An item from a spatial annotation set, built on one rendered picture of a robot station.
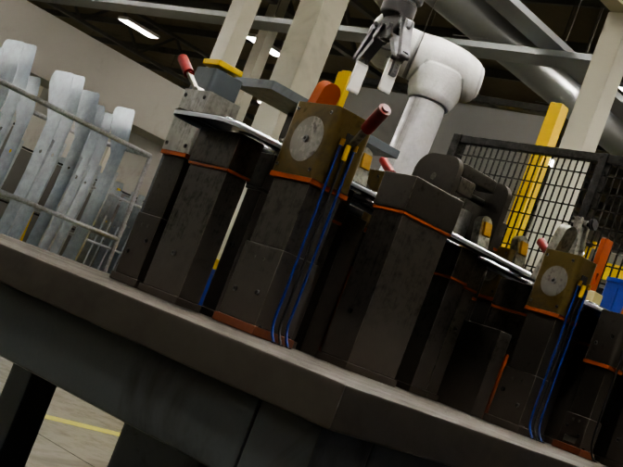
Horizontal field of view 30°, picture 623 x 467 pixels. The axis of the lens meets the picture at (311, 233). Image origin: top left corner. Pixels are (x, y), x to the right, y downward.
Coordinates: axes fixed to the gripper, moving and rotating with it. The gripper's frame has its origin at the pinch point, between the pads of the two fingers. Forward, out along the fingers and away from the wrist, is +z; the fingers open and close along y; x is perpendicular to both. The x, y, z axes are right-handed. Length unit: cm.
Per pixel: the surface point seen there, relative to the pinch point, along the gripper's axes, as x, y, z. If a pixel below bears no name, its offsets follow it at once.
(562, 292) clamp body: 26, 52, 30
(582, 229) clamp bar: 62, 8, 9
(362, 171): -7.2, 24.1, 21.2
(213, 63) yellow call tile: -38.5, 10.4, 12.3
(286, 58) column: 292, -731, -169
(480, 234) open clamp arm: 28.7, 17.1, 21.5
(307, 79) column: 313, -719, -158
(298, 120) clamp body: -40, 59, 24
